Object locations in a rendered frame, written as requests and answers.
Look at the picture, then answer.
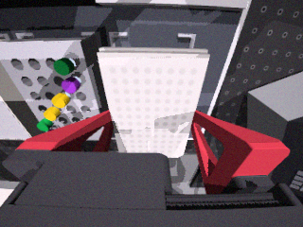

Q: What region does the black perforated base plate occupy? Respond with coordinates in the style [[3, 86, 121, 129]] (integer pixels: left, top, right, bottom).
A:
[[0, 0, 303, 182]]

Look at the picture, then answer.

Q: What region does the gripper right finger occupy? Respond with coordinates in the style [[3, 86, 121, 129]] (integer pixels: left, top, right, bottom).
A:
[[190, 110, 290, 194]]

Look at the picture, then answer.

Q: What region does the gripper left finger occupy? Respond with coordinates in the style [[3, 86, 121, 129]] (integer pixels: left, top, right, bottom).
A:
[[17, 110, 114, 152]]

